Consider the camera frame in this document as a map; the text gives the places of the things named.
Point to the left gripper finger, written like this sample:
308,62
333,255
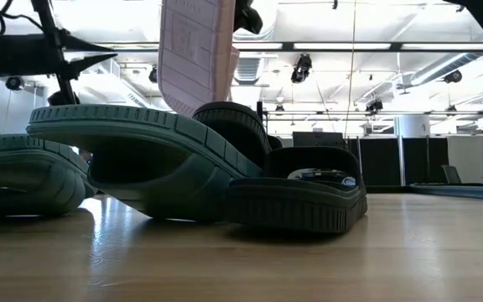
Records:
71,67
76,45

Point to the pink slide sandal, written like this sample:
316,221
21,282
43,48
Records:
191,54

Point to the black rubber slide sandal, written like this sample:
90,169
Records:
237,126
292,205

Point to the green rubber slide sandal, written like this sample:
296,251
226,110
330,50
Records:
23,184
199,197

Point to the small black ceiling spotlight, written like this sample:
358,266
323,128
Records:
279,109
450,110

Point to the black computer monitor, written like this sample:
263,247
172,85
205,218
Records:
317,139

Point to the dark desk equipment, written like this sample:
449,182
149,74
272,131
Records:
321,173

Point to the white and blue object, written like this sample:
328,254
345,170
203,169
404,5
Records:
349,181

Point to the white round column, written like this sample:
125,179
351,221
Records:
413,126

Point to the black partition panel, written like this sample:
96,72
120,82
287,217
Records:
426,163
382,163

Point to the grey ceiling pipe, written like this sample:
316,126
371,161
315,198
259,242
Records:
447,67

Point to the grey office chair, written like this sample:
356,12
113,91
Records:
451,174

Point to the white partition panel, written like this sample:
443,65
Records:
472,155

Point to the blue table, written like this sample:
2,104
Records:
468,192

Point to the ceiling light strip rail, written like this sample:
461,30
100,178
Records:
287,46

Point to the silver ribbed air duct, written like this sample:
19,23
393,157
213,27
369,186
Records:
250,69

